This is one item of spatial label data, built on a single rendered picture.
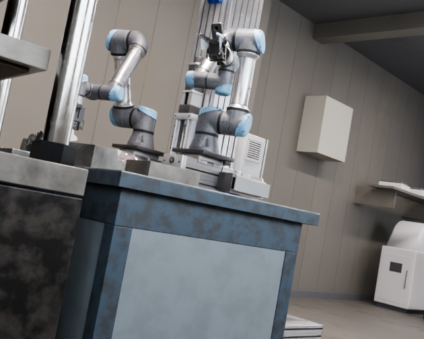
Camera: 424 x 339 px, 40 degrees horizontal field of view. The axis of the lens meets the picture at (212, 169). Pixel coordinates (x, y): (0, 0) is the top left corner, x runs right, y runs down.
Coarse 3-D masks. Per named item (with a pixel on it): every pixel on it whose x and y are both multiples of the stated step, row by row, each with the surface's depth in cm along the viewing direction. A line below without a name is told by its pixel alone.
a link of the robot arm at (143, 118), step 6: (138, 108) 323; (144, 108) 321; (150, 108) 322; (132, 114) 323; (138, 114) 322; (144, 114) 320; (150, 114) 321; (156, 114) 325; (132, 120) 323; (138, 120) 321; (144, 120) 320; (150, 120) 321; (132, 126) 325; (138, 126) 320; (144, 126) 320; (150, 126) 321
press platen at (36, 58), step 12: (0, 36) 126; (0, 48) 127; (12, 48) 128; (24, 48) 130; (36, 48) 132; (12, 60) 129; (24, 60) 130; (36, 60) 132; (48, 60) 133; (36, 72) 137
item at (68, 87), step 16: (80, 0) 132; (96, 0) 134; (80, 16) 132; (64, 32) 133; (80, 32) 131; (64, 48) 131; (80, 48) 132; (64, 64) 131; (80, 64) 132; (64, 80) 130; (80, 80) 133; (64, 96) 130; (48, 112) 131; (64, 112) 130; (48, 128) 130; (64, 128) 130; (32, 144) 131; (48, 144) 128; (64, 144) 129; (48, 160) 127; (64, 160) 129
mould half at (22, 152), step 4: (24, 140) 258; (24, 144) 256; (0, 148) 242; (4, 148) 238; (8, 148) 235; (20, 148) 258; (24, 148) 254; (8, 152) 234; (12, 152) 231; (16, 152) 232; (20, 152) 233; (24, 152) 234; (28, 152) 235; (28, 156) 235
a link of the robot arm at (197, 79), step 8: (224, 32) 289; (232, 32) 288; (232, 48) 291; (208, 56) 275; (200, 64) 272; (208, 64) 271; (216, 64) 276; (192, 72) 266; (200, 72) 265; (208, 72) 268; (192, 80) 264; (200, 80) 263
